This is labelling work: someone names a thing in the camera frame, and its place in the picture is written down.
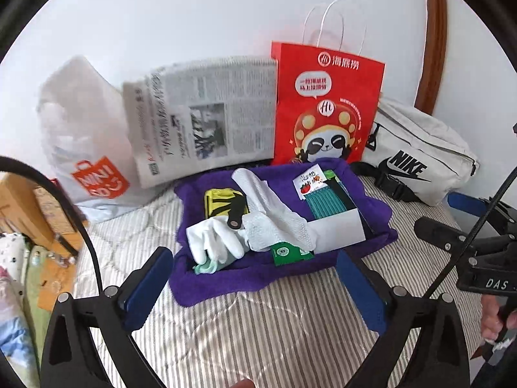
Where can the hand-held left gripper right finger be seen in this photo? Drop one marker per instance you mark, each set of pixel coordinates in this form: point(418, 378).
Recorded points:
point(361, 291)

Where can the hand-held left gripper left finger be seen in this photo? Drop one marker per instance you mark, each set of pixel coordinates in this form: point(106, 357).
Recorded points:
point(147, 287)

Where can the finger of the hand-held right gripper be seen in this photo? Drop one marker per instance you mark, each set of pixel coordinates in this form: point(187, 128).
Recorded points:
point(440, 234)
point(464, 205)

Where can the mint green cloth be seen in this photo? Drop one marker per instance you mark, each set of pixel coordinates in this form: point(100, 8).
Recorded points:
point(206, 266)

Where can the purple towel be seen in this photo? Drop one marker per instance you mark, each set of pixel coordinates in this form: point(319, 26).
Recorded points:
point(218, 287)

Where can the green sachet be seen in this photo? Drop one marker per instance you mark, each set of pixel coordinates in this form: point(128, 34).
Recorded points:
point(289, 252)

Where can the white gloves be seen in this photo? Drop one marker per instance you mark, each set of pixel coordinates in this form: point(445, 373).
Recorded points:
point(214, 238)

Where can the teal ribbed cloth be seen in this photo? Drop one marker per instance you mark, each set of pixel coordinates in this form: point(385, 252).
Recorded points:
point(327, 204)

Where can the yellow black pouch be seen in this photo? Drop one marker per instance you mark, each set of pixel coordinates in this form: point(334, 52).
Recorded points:
point(218, 202)

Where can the white paper towel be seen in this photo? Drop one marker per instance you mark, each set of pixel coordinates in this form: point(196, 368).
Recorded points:
point(274, 218)

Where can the green tissue pack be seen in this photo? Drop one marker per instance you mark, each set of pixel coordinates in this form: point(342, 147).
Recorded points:
point(329, 174)

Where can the white tomato print packet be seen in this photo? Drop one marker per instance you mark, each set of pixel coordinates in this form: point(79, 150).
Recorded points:
point(309, 180)

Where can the person's right hand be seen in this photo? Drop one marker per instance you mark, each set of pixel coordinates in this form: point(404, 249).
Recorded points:
point(490, 319)

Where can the person's left hand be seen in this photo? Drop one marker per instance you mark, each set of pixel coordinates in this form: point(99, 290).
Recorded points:
point(242, 384)

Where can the white waist bag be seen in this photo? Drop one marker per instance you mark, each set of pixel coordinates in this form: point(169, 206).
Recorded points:
point(420, 137)

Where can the striped bed sheet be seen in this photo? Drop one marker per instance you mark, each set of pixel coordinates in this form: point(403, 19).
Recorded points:
point(282, 331)

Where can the light green pillow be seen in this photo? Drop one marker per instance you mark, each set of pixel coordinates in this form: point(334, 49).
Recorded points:
point(34, 291)

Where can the patterned box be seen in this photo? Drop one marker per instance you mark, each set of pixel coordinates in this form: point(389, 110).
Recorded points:
point(50, 206)

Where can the white dotted pillow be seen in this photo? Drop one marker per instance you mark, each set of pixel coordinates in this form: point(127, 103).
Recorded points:
point(12, 252)

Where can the light wooden furniture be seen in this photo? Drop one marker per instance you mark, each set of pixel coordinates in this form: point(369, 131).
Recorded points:
point(16, 202)

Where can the white plastic shopping bag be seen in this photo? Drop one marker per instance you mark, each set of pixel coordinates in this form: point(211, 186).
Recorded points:
point(80, 129)

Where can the brown wooden headboard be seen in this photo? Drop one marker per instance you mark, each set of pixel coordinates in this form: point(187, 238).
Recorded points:
point(434, 28)

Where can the red paper bag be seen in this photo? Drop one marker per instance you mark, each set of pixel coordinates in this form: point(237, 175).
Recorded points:
point(303, 105)

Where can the folded newspaper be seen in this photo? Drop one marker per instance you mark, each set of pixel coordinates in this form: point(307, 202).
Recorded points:
point(194, 101)

